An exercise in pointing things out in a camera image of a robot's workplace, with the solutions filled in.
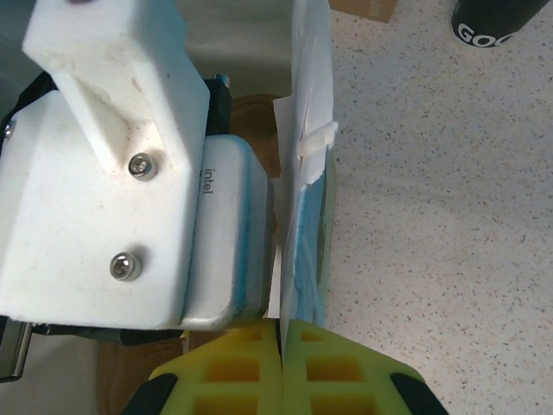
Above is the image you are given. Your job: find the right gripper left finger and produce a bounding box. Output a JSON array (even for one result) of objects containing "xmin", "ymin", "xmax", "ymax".
[{"xmin": 123, "ymin": 322, "xmax": 285, "ymax": 415}]

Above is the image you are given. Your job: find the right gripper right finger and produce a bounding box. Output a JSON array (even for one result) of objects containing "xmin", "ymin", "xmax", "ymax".
[{"xmin": 283, "ymin": 319, "xmax": 450, "ymax": 415}]

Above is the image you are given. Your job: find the printed paper takeout bag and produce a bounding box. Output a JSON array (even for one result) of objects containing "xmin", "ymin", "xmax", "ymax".
[{"xmin": 172, "ymin": 0, "xmax": 340, "ymax": 342}]

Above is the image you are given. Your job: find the brown cardboard napkin box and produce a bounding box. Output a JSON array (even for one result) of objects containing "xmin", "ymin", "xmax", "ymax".
[{"xmin": 330, "ymin": 0, "xmax": 401, "ymax": 23}]

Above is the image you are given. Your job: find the stack of paper cups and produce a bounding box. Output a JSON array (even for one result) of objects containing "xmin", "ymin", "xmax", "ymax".
[{"xmin": 448, "ymin": 0, "xmax": 553, "ymax": 51}]

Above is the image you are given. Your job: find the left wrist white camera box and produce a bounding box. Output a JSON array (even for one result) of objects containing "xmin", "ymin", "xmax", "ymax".
[{"xmin": 0, "ymin": 0, "xmax": 277, "ymax": 332}]

